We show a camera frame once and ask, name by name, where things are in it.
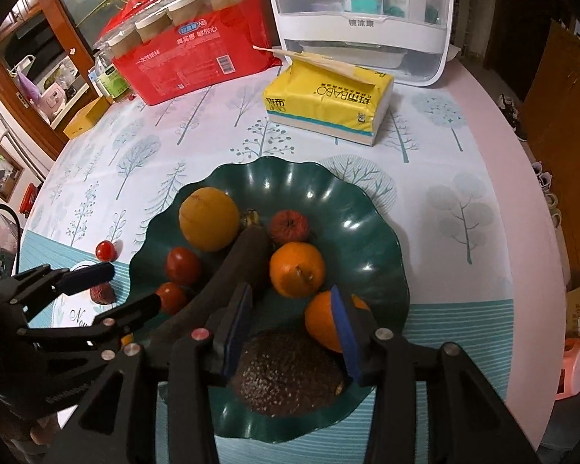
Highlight red lychee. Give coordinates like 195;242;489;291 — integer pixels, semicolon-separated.
270;210;311;245
90;281;115;305

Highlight dark green scalloped plate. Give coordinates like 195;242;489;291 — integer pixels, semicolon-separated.
129;157;411;444

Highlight white storage box clear lid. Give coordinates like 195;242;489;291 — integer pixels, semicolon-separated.
262;0;458;88

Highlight large yellow-orange orange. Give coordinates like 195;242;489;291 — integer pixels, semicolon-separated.
179;188;241;252

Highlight small orange mandarin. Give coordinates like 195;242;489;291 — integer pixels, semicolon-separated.
304;290;371;353

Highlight pale slippers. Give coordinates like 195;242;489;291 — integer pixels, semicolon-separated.
544;193;564;229

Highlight dark avocado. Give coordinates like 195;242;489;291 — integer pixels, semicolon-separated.
230;331;345;417

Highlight red paper cup package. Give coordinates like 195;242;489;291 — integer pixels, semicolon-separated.
94;0;284;106

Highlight black shoes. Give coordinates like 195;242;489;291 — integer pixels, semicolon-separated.
497;93;529;142

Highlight person's left hand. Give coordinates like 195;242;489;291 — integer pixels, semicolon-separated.
23;415;63;451

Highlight white shoes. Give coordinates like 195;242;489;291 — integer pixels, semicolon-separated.
532;160;558;195

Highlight overripe dark banana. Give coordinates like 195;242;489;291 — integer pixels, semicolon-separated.
147;209;274;349

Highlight brown wooden cabinet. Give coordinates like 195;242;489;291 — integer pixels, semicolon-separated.
518;19;580;272

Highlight yellow flat box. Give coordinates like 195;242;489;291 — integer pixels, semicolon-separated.
63;97;112;140

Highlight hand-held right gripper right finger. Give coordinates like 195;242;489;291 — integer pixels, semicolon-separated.
329;284;542;464

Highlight pink kitchen appliance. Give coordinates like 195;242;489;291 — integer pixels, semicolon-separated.
38;82;71;119

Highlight yellow tissue pack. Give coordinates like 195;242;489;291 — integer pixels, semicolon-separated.
263;55;395;148

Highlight pink plastic stool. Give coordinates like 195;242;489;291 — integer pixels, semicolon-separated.
555;338;580;401

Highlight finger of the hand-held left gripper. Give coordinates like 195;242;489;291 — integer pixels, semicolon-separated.
0;262;116;322
18;293;163;350

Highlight white round plate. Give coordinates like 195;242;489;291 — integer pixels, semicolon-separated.
52;260;132;332

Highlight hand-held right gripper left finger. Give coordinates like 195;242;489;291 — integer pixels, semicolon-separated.
43;284;254;464

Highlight medium orange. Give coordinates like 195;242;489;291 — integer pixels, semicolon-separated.
269;242;326;299

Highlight green-labelled bottle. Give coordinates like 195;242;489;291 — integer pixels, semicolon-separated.
96;60;129;101

